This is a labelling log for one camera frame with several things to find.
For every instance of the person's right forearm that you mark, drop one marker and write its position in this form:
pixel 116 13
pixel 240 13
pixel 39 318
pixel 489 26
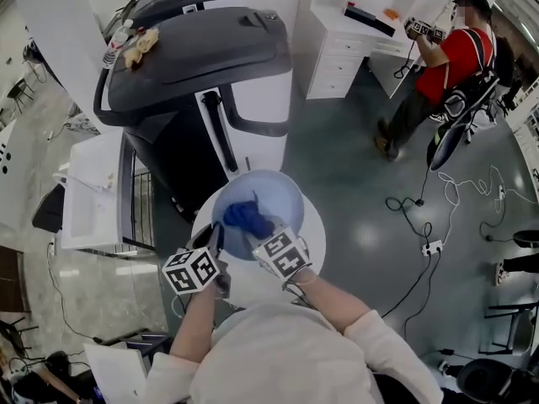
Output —
pixel 332 301

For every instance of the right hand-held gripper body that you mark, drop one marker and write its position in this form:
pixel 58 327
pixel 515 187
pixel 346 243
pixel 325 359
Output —
pixel 280 255

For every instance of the round white table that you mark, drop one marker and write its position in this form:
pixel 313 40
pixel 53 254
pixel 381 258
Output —
pixel 313 242

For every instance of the clear water bottle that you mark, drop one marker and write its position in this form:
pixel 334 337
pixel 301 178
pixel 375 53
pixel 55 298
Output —
pixel 115 44

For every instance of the person's white top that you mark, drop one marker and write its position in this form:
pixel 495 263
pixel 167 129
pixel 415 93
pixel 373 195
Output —
pixel 286 360

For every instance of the beige rag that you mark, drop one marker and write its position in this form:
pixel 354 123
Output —
pixel 141 49

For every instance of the black round seat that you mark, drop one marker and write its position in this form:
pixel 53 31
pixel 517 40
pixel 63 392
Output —
pixel 526 238

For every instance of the white desk with shelves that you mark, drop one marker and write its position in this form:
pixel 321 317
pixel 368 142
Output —
pixel 337 61

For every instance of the small black chair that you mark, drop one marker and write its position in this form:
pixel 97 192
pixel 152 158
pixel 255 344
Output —
pixel 19 91

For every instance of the white power strip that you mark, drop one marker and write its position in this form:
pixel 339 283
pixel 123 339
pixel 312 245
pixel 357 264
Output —
pixel 433 248

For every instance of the person's left forearm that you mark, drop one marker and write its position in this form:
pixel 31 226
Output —
pixel 195 326

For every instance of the blue cloth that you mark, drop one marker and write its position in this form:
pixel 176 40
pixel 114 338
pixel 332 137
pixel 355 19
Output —
pixel 246 219

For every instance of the light blue bowl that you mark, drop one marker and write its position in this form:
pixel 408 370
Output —
pixel 273 192

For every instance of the black flat box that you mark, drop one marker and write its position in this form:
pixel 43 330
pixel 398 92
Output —
pixel 368 19

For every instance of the white panel with black dots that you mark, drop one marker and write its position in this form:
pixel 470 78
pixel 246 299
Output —
pixel 8 154

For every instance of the black white backpack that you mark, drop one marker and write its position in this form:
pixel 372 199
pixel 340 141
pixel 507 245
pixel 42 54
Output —
pixel 467 99

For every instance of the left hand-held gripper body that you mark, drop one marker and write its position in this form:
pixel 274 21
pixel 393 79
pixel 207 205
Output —
pixel 189 269

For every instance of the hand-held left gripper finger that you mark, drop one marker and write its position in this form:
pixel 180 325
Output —
pixel 219 242
pixel 202 238

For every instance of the black office chair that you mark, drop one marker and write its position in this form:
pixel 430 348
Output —
pixel 490 381

